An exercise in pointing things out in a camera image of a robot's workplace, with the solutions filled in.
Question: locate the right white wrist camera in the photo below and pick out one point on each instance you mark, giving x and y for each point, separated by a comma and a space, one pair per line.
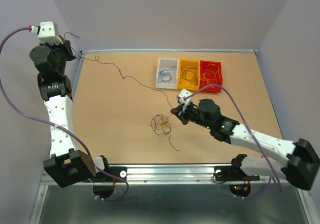
184, 100

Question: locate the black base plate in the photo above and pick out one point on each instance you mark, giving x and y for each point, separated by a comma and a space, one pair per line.
118, 171
232, 174

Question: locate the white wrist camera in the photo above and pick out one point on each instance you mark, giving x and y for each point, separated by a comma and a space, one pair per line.
184, 100
48, 33

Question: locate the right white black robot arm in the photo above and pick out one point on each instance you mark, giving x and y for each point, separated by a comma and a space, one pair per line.
294, 161

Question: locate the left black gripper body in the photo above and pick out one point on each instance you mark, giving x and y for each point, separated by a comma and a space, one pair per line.
62, 52

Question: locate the aluminium front rail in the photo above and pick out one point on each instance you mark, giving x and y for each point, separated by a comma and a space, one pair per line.
183, 173

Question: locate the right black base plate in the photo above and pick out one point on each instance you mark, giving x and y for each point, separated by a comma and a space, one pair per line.
232, 174

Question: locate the white plastic bin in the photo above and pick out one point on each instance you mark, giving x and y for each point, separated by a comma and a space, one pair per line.
167, 73

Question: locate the yellow plastic bin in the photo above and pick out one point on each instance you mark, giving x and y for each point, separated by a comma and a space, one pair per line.
189, 75

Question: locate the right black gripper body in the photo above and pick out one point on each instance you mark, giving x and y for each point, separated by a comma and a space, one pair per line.
191, 113

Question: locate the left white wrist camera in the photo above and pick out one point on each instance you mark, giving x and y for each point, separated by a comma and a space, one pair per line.
48, 33

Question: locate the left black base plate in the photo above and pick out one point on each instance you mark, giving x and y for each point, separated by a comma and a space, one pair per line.
118, 171

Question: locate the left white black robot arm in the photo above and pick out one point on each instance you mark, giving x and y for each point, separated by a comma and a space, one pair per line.
67, 164

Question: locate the red plastic bin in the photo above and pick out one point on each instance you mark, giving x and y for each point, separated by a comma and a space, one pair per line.
210, 73

